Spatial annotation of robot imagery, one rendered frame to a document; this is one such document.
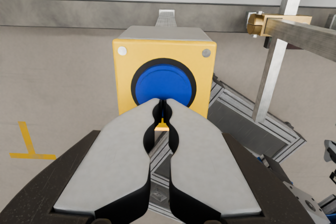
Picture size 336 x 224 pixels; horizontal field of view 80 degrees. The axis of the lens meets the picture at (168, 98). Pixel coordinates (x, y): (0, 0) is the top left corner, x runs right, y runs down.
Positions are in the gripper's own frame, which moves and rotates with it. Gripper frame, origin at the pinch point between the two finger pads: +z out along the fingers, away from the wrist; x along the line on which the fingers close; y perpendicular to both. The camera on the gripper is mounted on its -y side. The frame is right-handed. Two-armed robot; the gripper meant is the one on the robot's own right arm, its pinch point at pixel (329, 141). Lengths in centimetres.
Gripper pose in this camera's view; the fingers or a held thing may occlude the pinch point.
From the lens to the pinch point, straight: 87.0
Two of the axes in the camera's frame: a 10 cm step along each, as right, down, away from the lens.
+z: 0.0, -4.6, 8.9
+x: 10.0, 0.2, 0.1
